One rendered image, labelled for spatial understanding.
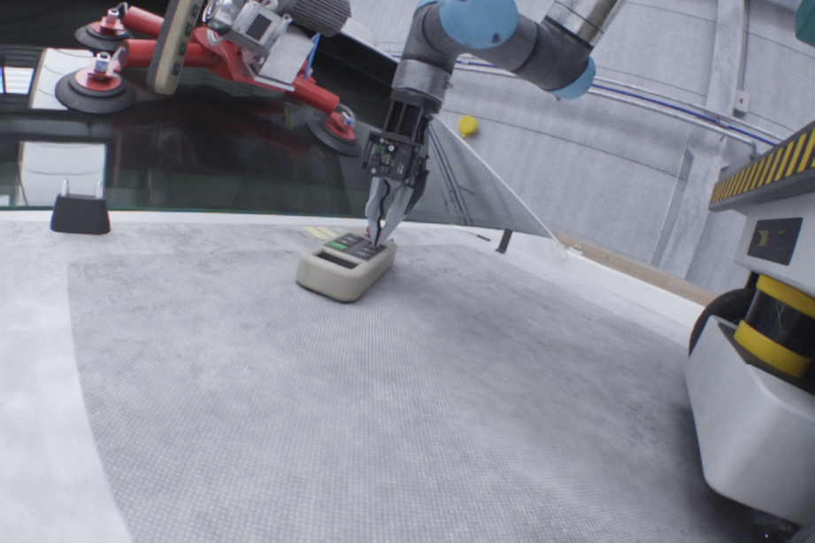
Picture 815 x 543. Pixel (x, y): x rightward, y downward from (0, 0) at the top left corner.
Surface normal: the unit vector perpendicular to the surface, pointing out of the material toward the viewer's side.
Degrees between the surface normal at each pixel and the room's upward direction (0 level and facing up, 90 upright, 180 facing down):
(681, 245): 90
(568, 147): 90
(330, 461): 0
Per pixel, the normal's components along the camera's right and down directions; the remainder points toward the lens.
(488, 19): 0.29, 0.31
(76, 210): 0.68, 0.09
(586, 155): -0.62, 0.00
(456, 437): 0.29, -0.93
